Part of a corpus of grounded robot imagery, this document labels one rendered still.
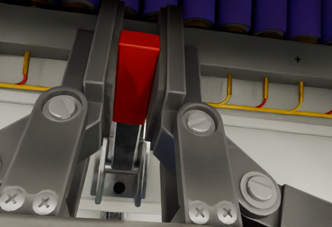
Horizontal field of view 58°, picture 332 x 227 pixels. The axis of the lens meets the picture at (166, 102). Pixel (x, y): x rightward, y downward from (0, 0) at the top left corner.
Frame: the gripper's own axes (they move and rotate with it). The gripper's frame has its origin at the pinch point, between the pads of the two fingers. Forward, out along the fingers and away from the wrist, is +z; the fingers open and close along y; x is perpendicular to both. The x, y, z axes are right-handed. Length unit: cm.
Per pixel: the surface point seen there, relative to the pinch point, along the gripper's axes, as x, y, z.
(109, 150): -6.7, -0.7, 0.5
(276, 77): -3.2, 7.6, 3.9
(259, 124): -5.2, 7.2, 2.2
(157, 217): -26.3, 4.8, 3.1
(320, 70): -2.3, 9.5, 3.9
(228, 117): -5.2, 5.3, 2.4
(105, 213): -24.0, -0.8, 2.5
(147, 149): -6.5, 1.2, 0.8
